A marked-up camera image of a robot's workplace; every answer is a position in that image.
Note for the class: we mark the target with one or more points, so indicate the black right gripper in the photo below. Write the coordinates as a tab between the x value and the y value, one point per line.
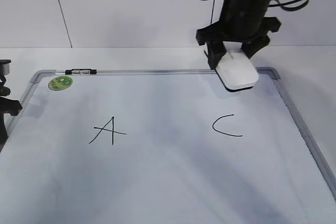
214	35

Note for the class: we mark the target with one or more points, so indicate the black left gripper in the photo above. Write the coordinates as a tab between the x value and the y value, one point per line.
8	106

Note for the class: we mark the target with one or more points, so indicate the white board eraser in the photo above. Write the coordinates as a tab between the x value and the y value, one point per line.
236	71

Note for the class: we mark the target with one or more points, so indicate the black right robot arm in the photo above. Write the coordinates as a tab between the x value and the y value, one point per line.
242	21

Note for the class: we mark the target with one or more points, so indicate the round green magnet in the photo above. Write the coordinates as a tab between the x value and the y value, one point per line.
60	83

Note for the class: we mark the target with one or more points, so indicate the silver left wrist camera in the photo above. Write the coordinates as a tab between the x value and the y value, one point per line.
4	66

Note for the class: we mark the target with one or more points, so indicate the white board with grey frame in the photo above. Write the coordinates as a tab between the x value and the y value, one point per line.
171	146

